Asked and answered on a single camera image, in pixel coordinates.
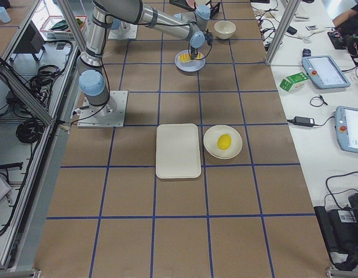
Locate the white ceramic bowl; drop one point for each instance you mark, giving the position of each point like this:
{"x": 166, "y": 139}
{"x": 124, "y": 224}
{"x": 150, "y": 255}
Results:
{"x": 224, "y": 29}

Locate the black power adapter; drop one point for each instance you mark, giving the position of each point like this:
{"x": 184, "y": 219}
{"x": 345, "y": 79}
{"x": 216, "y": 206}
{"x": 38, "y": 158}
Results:
{"x": 304, "y": 121}

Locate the blue plastic cup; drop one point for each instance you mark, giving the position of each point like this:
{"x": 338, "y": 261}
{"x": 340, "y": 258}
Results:
{"x": 4, "y": 16}

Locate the cream round plate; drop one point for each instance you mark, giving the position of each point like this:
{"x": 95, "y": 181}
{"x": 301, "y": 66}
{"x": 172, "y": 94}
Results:
{"x": 210, "y": 142}

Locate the black plate rack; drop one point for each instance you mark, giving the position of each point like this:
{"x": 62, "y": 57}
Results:
{"x": 214, "y": 7}

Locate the white rectangular tray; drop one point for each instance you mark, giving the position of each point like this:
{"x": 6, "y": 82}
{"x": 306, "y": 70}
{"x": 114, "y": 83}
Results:
{"x": 177, "y": 151}

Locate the yellow lemon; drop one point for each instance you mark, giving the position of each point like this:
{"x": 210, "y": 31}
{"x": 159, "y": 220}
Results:
{"x": 224, "y": 142}

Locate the pink plate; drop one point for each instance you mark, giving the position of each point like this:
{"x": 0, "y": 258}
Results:
{"x": 191, "y": 3}

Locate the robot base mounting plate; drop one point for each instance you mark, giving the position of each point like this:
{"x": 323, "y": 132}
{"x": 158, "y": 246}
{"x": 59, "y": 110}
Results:
{"x": 112, "y": 115}

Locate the aluminium frame post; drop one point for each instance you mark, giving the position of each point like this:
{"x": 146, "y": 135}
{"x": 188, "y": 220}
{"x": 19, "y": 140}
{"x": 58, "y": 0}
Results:
{"x": 281, "y": 30}

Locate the striped bread roll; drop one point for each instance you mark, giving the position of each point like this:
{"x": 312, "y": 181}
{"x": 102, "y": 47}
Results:
{"x": 187, "y": 57}

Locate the teach pendant tablet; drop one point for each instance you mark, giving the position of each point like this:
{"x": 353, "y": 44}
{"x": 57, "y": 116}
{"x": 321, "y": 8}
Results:
{"x": 346, "y": 127}
{"x": 324, "y": 72}

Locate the light blue plate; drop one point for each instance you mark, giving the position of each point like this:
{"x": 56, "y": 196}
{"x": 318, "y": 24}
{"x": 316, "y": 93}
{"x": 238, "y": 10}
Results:
{"x": 190, "y": 65}

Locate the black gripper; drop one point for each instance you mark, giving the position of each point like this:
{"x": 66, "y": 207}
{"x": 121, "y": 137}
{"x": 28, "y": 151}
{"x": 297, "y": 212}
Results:
{"x": 193, "y": 49}

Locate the green white carton box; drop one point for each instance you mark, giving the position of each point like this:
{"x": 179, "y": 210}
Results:
{"x": 294, "y": 82}

